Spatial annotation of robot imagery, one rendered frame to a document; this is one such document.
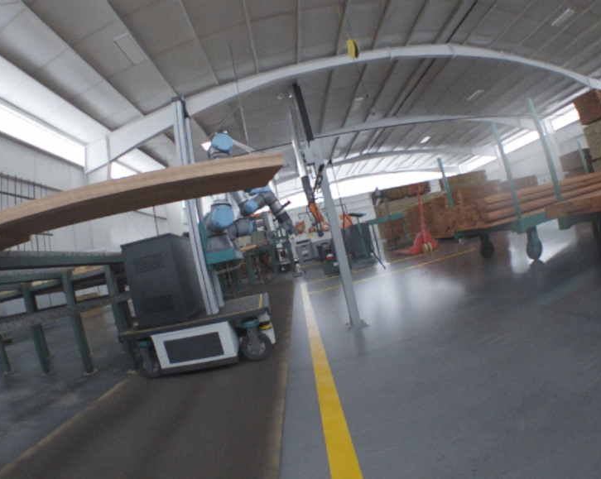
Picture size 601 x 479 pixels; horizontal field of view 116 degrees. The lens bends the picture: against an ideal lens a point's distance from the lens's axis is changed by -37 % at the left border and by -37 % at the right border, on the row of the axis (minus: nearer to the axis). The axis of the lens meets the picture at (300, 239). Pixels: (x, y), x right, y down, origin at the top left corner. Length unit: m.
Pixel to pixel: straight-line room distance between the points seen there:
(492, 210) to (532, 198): 0.55
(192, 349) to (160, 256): 0.56
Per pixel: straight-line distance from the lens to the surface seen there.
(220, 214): 1.52
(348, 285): 1.98
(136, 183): 0.95
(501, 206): 2.67
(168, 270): 1.75
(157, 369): 1.93
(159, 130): 11.07
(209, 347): 1.68
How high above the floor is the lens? 0.59
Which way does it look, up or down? 2 degrees up
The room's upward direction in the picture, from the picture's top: 13 degrees counter-clockwise
